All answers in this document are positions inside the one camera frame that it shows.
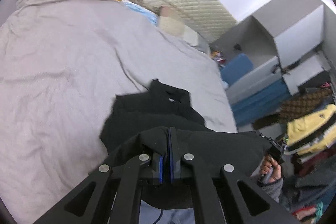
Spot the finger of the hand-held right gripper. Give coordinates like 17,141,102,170
255,131,277,148

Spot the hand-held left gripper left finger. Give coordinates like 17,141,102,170
34,153,164,224

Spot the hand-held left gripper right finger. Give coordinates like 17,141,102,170
169,127,300,224

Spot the black puffer jacket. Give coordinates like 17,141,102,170
100,78,272,210

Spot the person's right forearm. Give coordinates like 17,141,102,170
258,177,285,203

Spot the dark clothes pile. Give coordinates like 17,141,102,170
282,132,336,223

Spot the person's right hand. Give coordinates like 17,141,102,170
258,154,284,186

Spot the yellow garment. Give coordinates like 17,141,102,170
286,103,336,147

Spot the brown houndstooth coat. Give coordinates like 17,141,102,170
253,87,334,130

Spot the blue covered chair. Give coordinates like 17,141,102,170
220,53,255,85

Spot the grey wardrobe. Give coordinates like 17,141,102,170
210,0,336,132

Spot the beige pillow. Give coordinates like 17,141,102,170
159,6,186,36

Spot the bed with grey sheet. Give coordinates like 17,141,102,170
0,0,239,224

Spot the light blue blanket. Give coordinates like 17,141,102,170
122,0,161,28

